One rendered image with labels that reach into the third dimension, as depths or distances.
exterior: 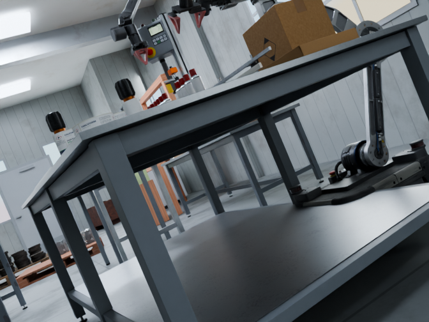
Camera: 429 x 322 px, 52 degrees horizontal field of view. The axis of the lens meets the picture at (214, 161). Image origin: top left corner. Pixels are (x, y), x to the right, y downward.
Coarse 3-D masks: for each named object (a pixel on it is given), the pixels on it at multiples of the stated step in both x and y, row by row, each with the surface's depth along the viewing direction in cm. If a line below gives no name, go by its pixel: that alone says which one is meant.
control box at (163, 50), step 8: (152, 24) 246; (144, 32) 247; (144, 40) 248; (168, 40) 246; (152, 48) 247; (160, 48) 247; (168, 48) 246; (152, 56) 248; (160, 56) 249; (168, 56) 256
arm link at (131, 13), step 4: (128, 0) 232; (132, 0) 232; (136, 0) 232; (140, 0) 240; (128, 4) 229; (132, 4) 229; (136, 4) 230; (124, 8) 226; (128, 8) 226; (132, 8) 227; (136, 8) 230; (124, 12) 222; (128, 12) 222; (132, 12) 224; (120, 16) 219; (132, 16) 223; (120, 20) 217; (132, 20) 225
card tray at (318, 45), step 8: (344, 32) 142; (352, 32) 144; (320, 40) 137; (328, 40) 138; (336, 40) 140; (344, 40) 142; (296, 48) 134; (304, 48) 133; (312, 48) 135; (320, 48) 136; (288, 56) 138; (296, 56) 135; (272, 64) 145
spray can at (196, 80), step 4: (192, 72) 214; (196, 72) 215; (192, 76) 214; (196, 76) 213; (192, 80) 213; (196, 80) 213; (200, 80) 214; (192, 84) 215; (196, 84) 213; (200, 84) 213; (196, 88) 213; (200, 88) 213; (204, 88) 214; (196, 92) 214
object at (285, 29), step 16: (304, 0) 181; (320, 0) 185; (272, 16) 179; (288, 16) 177; (304, 16) 180; (320, 16) 183; (256, 32) 193; (272, 32) 183; (288, 32) 176; (304, 32) 179; (320, 32) 182; (256, 48) 197; (272, 48) 187; (288, 48) 178
